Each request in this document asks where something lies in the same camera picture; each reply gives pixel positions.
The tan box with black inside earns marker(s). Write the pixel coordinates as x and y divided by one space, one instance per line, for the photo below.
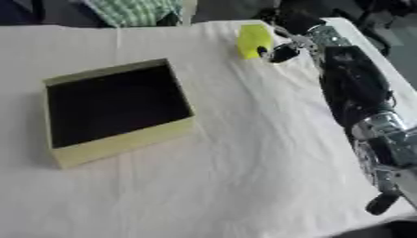
114 105

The black chair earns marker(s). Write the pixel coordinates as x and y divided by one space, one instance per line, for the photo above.
380 18

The green white checked cloth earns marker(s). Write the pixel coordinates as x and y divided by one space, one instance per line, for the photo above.
136 10

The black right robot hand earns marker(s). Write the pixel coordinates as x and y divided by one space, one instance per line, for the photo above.
283 53

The yellow green block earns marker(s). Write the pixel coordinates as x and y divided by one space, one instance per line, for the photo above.
253 41

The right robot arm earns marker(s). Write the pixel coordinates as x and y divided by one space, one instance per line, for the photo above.
355 83

